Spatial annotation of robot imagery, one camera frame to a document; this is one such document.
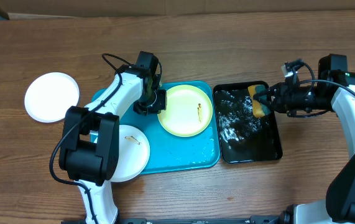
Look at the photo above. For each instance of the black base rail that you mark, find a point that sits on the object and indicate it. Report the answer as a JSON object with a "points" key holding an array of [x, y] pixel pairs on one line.
{"points": [[256, 219]]}

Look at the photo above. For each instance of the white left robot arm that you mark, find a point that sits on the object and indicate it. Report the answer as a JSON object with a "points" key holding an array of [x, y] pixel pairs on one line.
{"points": [[88, 152]]}

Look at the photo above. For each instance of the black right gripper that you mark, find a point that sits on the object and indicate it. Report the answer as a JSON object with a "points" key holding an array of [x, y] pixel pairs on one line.
{"points": [[283, 94]]}

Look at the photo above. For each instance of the white plate with stain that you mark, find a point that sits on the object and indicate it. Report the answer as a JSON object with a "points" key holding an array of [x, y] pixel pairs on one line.
{"points": [[48, 97]]}

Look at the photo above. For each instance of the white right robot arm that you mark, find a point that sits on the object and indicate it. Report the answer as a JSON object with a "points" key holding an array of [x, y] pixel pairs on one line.
{"points": [[333, 90]]}

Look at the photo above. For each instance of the blue plastic tray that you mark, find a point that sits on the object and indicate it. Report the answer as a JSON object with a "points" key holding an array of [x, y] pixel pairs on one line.
{"points": [[168, 152]]}

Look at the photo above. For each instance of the yellow-green plate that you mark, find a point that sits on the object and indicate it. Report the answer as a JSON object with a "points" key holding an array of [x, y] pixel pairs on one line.
{"points": [[188, 112]]}

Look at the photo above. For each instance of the yellow green sponge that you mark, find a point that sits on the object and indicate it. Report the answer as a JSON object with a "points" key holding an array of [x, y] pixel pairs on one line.
{"points": [[259, 110]]}

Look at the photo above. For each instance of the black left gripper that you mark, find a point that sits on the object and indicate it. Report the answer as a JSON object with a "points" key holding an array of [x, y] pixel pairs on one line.
{"points": [[161, 104]]}

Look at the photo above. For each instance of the black water tray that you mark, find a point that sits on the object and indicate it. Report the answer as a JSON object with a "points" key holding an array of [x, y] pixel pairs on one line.
{"points": [[242, 136]]}

